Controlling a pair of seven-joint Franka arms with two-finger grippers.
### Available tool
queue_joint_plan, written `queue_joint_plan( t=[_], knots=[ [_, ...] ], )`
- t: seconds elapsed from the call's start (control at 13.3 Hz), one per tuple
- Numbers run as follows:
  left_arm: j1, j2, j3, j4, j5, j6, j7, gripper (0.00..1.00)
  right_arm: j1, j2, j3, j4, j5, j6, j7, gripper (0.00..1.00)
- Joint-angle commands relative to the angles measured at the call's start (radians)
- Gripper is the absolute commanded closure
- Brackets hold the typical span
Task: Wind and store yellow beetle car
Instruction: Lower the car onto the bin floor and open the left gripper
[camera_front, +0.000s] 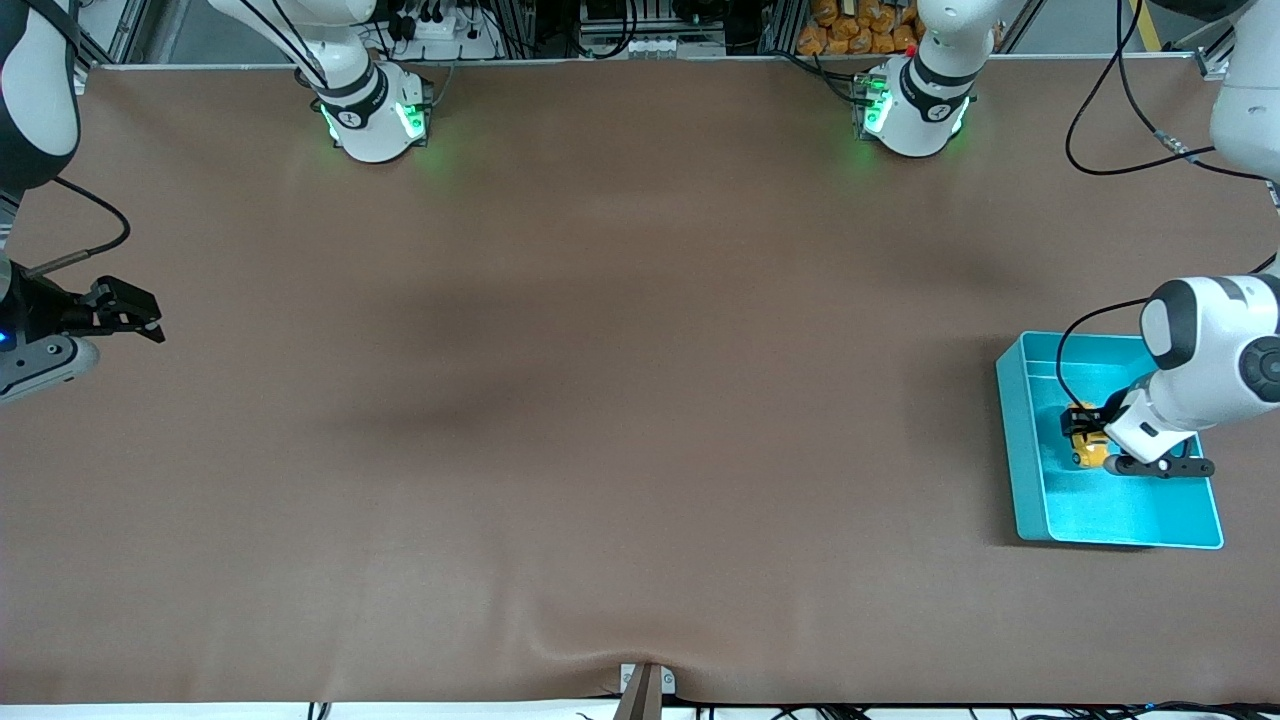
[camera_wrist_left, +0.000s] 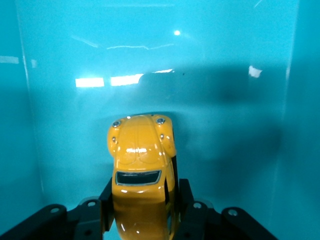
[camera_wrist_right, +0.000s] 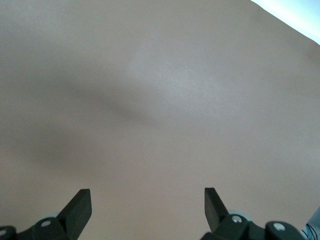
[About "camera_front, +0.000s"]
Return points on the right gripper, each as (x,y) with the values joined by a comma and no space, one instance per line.
(42,309)

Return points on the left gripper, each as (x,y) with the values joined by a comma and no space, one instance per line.
(1086,417)

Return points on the yellow beetle toy car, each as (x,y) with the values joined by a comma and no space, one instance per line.
(1088,450)

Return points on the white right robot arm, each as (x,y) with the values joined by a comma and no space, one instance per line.
(35,90)

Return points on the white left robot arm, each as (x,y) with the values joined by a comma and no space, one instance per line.
(1215,350)

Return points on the teal plastic bin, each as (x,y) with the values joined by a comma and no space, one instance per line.
(1110,510)

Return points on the white power strip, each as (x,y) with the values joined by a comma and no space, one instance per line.
(440,30)

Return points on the brown table mat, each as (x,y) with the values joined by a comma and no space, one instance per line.
(640,400)

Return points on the pile of orange items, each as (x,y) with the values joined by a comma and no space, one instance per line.
(850,30)

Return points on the white terminal block row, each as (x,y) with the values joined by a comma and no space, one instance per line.
(670,46)

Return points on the brown bar under bracket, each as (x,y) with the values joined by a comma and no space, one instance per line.
(640,698)

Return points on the metal table edge bracket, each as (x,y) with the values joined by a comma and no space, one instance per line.
(628,678)

